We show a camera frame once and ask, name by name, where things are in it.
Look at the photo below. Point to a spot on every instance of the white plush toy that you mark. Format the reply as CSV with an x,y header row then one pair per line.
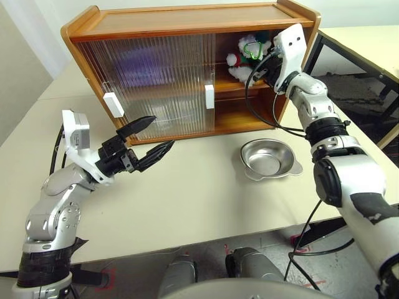
x,y
240,73

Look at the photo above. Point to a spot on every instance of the purple tissue pack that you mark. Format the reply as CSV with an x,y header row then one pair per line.
x,y
137,65

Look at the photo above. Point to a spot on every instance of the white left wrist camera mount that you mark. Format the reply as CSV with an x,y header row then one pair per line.
x,y
74,134

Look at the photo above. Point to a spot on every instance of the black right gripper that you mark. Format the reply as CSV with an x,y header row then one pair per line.
x,y
274,73

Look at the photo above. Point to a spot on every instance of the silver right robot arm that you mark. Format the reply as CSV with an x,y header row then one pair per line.
x,y
352,174

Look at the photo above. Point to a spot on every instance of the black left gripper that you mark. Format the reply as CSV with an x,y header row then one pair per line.
x,y
115,155

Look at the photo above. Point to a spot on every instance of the ribbed clear sliding door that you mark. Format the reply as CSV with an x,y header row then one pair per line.
x,y
187,62
90,78

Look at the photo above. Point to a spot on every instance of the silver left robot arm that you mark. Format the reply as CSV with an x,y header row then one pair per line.
x,y
53,211

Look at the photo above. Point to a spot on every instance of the grey rounded shape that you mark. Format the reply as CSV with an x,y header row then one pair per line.
x,y
252,264
177,274

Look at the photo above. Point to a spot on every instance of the stainless steel bowl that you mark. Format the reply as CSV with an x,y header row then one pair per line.
x,y
268,159

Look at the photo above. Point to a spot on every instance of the black table leg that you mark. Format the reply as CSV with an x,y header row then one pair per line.
x,y
318,232
87,275

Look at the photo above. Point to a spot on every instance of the wooden cabinet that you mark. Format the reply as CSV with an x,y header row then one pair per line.
x,y
187,15

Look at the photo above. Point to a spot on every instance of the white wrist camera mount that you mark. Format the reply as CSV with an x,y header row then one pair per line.
x,y
74,134
291,53

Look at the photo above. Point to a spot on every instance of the pale rounded robot body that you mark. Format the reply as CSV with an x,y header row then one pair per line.
x,y
240,289

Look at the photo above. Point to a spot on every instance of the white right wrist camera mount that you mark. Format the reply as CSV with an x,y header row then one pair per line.
x,y
291,53

